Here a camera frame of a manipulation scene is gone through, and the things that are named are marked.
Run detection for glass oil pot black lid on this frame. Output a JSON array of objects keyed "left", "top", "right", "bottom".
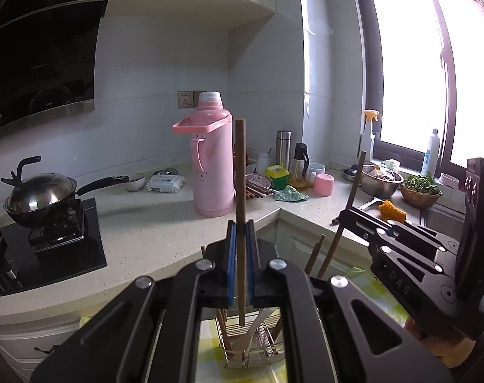
[{"left": 289, "top": 142, "right": 310, "bottom": 188}]

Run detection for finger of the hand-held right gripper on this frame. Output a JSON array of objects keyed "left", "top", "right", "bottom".
[
  {"left": 340, "top": 208, "right": 462, "bottom": 264},
  {"left": 333, "top": 219, "right": 456, "bottom": 312}
]

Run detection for green and yellow box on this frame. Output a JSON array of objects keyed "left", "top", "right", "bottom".
[{"left": 265, "top": 164, "right": 289, "bottom": 190}]

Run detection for green cloth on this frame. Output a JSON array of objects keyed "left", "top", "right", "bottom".
[{"left": 274, "top": 187, "right": 310, "bottom": 202}]

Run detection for person's right hand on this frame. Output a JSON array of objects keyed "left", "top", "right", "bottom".
[{"left": 403, "top": 317, "right": 484, "bottom": 369}]

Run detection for white plastic rice spoon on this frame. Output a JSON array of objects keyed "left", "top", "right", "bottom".
[{"left": 232, "top": 307, "right": 276, "bottom": 354}]

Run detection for black frying pan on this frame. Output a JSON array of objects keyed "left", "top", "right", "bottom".
[{"left": 3, "top": 175, "right": 131, "bottom": 228}]

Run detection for wall socket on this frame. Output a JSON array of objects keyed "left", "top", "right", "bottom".
[{"left": 177, "top": 90, "right": 207, "bottom": 109}]

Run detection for black glass cooktop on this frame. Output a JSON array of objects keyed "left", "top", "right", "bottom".
[{"left": 0, "top": 197, "right": 108, "bottom": 300}]

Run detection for white mug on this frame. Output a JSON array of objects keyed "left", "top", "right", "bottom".
[{"left": 306, "top": 163, "right": 326, "bottom": 184}]

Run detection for pink cup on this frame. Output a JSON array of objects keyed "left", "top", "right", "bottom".
[{"left": 314, "top": 173, "right": 335, "bottom": 197}]

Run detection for orange sponge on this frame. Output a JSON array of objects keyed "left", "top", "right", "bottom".
[{"left": 378, "top": 200, "right": 408, "bottom": 224}]

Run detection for white bottle with blue cap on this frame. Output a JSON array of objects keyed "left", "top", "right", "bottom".
[{"left": 421, "top": 129, "right": 442, "bottom": 177}]

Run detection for wet wipes packet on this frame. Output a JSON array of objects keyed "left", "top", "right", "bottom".
[{"left": 145, "top": 173, "right": 186, "bottom": 194}]

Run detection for window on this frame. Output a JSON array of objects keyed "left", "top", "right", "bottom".
[{"left": 365, "top": 0, "right": 484, "bottom": 168}]

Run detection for large steel bowl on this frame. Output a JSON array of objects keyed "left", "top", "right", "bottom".
[{"left": 359, "top": 163, "right": 404, "bottom": 199}]

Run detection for spray bottle with yellow trigger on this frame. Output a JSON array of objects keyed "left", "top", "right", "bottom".
[{"left": 359, "top": 109, "right": 380, "bottom": 164}]

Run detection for portable gas stove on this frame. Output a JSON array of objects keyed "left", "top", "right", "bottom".
[{"left": 26, "top": 199, "right": 87, "bottom": 254}]

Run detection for steel pan lid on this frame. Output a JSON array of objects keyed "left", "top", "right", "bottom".
[{"left": 1, "top": 155, "right": 78, "bottom": 213}]

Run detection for small white bowl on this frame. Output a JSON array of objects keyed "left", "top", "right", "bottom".
[{"left": 125, "top": 173, "right": 147, "bottom": 192}]

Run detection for pink thermos jug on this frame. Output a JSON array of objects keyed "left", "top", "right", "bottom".
[{"left": 172, "top": 91, "right": 236, "bottom": 218}]

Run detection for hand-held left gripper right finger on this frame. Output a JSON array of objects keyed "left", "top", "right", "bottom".
[{"left": 245, "top": 219, "right": 454, "bottom": 383}]

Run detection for wicker basket of greens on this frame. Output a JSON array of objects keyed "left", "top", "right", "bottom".
[{"left": 399, "top": 171, "right": 442, "bottom": 208}]

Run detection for white base cabinet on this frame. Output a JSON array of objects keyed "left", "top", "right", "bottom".
[{"left": 0, "top": 207, "right": 366, "bottom": 383}]

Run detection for steel wire dish rack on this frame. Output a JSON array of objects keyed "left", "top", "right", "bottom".
[{"left": 215, "top": 305, "right": 286, "bottom": 369}]

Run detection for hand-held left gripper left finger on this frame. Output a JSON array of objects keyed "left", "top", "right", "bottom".
[{"left": 29, "top": 219, "right": 238, "bottom": 383}]

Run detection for black range hood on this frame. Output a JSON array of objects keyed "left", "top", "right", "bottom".
[{"left": 0, "top": 0, "right": 120, "bottom": 144}]

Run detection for steel thermos bottle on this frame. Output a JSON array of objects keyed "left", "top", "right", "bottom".
[{"left": 276, "top": 130, "right": 292, "bottom": 172}]

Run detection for patterned plate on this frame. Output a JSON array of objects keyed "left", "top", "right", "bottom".
[{"left": 245, "top": 173, "right": 272, "bottom": 192}]

